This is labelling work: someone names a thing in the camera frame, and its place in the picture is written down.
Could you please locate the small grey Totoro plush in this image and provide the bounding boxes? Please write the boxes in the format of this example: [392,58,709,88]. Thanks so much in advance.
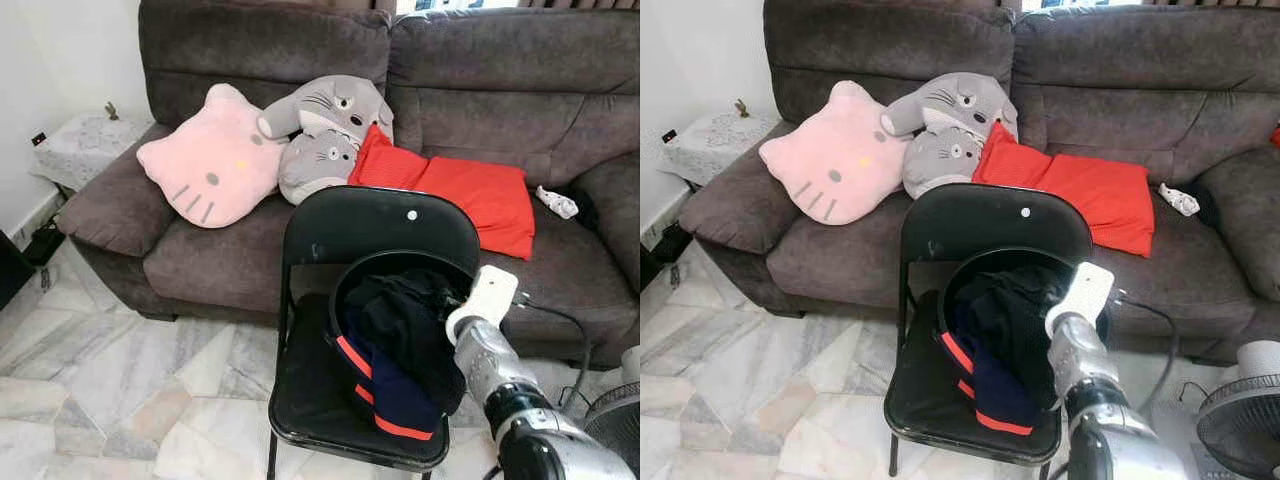
[902,125,986,201]
[278,128,361,206]

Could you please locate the dark brown fabric sofa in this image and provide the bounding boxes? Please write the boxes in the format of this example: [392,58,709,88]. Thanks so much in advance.
[678,0,1280,366]
[57,0,641,371]

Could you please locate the small black floor bag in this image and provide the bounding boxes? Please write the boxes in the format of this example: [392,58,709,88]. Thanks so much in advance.
[650,222,693,263]
[22,220,66,266]

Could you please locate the navy garment red stripes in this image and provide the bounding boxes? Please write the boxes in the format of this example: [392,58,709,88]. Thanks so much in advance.
[333,320,443,443]
[937,300,1041,438]

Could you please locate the small white soft toy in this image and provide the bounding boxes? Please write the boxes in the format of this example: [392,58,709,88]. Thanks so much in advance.
[1158,182,1201,216]
[535,185,579,219]

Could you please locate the red cushion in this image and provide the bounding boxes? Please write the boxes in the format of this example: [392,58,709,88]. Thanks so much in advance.
[348,125,536,261]
[972,122,1156,258]

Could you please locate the black round laundry basket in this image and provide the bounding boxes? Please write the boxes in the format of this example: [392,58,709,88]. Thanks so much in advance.
[328,250,479,401]
[938,247,1091,401]

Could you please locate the large grey Totoro plush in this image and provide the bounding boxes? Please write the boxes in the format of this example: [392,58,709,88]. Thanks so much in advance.
[880,72,1019,141]
[258,75,394,146]

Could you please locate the bright window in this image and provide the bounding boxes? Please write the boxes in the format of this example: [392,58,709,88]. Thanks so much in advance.
[395,0,521,13]
[1020,0,1146,11]

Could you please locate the pink Hello Kitty cushion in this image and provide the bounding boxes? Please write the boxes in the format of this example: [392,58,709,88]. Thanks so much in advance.
[137,83,288,229]
[758,80,911,226]

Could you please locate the side table lace cloth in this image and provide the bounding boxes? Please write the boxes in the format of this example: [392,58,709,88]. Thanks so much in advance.
[660,110,781,186]
[30,115,153,191]

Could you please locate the black folding chair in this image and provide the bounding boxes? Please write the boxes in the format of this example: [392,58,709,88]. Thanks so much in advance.
[265,185,483,480]
[885,183,1094,480]

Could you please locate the grey standing fan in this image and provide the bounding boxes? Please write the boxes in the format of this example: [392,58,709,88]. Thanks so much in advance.
[583,345,641,479]
[1195,340,1280,480]

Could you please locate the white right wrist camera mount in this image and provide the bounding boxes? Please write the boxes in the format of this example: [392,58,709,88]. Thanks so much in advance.
[1045,262,1116,339]
[445,265,519,346]

